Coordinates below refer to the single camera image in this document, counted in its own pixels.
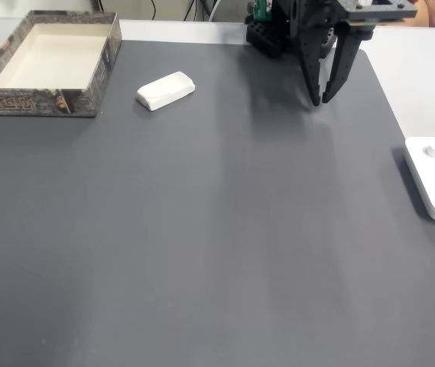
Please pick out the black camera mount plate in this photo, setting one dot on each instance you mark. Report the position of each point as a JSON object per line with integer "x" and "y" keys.
{"x": 377, "y": 12}

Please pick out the printed cardboard box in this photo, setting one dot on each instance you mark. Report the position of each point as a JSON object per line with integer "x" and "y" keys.
{"x": 49, "y": 57}

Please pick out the green circuit board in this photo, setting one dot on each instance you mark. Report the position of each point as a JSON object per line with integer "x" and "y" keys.
{"x": 260, "y": 10}

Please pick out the gray table mat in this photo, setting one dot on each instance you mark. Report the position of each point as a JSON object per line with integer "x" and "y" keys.
{"x": 202, "y": 229}

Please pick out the white block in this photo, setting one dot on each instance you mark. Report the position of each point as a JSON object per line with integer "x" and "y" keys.
{"x": 165, "y": 91}

